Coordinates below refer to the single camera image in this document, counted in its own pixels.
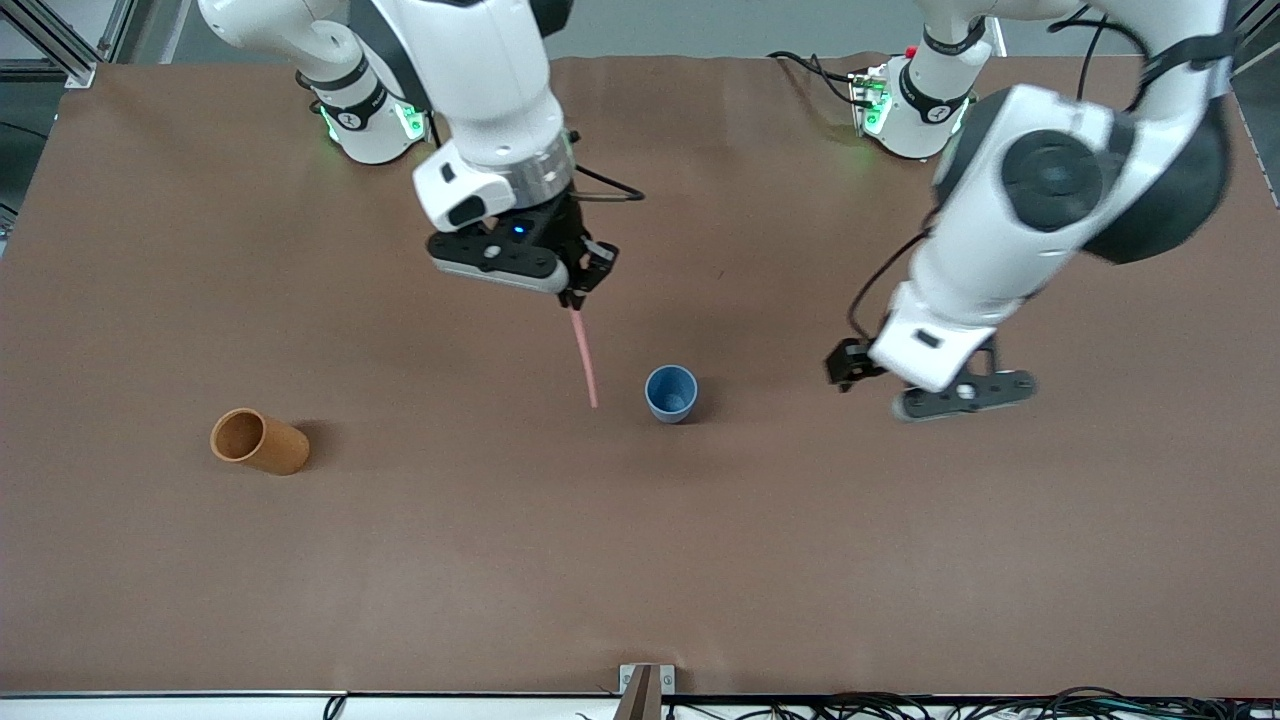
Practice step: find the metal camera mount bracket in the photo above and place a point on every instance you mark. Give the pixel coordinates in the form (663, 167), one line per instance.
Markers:
(645, 685)

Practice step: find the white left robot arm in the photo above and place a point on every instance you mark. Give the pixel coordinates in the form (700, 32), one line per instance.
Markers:
(1010, 230)

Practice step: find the brown table cover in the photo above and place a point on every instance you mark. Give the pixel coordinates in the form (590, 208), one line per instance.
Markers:
(600, 560)

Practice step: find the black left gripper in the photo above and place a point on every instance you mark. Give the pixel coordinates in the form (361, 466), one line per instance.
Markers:
(847, 361)

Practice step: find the aluminium frame profile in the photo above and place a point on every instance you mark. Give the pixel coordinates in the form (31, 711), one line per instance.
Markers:
(1258, 20)
(55, 40)

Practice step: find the brown wooden cup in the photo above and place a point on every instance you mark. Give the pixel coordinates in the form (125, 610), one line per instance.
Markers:
(275, 448)

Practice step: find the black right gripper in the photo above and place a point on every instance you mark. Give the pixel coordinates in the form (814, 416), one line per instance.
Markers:
(562, 233)

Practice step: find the blue cup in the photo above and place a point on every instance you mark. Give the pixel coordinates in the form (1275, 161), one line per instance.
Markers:
(671, 393)

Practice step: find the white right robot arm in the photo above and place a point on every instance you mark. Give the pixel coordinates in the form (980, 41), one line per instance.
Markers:
(490, 90)

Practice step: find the pink chopstick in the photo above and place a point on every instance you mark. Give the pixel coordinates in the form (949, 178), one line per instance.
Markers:
(586, 360)

